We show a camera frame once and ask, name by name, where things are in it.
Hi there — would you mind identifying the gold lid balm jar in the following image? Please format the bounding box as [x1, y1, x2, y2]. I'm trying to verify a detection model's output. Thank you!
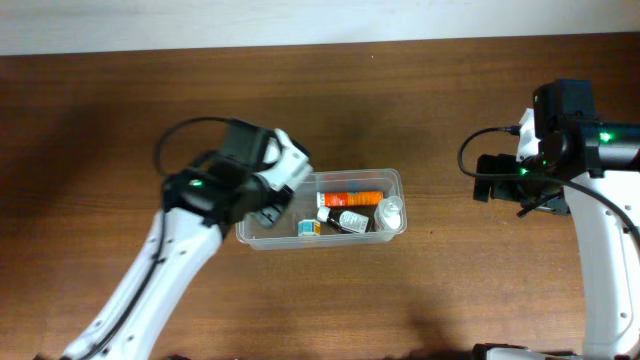
[297, 219, 321, 237]

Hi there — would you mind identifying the orange glue stick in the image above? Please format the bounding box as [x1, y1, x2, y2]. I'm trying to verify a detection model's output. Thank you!
[316, 191, 384, 208]

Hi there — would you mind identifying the clear plastic container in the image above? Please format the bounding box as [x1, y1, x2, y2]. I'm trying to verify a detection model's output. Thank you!
[236, 168, 407, 250]

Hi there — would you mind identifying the small black white-capped bottle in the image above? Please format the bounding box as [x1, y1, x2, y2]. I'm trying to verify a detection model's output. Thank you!
[317, 206, 372, 234]

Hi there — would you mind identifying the white tube bottle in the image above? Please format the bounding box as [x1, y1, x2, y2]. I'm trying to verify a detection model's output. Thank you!
[374, 196, 404, 232]

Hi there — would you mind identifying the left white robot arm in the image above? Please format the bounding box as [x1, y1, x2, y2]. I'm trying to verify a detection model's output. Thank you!
[63, 165, 312, 359]

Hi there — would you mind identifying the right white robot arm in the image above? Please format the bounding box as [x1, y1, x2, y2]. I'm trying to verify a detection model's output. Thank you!
[470, 122, 639, 359]

